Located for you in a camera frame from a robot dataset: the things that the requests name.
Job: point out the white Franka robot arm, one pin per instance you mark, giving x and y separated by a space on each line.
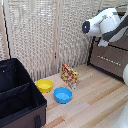
106 23

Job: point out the brown drawer cabinet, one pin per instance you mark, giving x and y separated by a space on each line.
110 63

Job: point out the bamboo folding screen panel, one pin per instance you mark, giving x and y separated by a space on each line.
1 33
73 43
30 36

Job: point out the yellow bowl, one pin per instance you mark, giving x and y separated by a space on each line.
44 85

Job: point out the blue bowl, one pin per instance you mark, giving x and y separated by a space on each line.
63 95

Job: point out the black fabric storage box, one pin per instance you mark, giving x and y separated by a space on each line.
16 96

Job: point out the white rounded object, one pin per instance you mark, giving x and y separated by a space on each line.
122 120

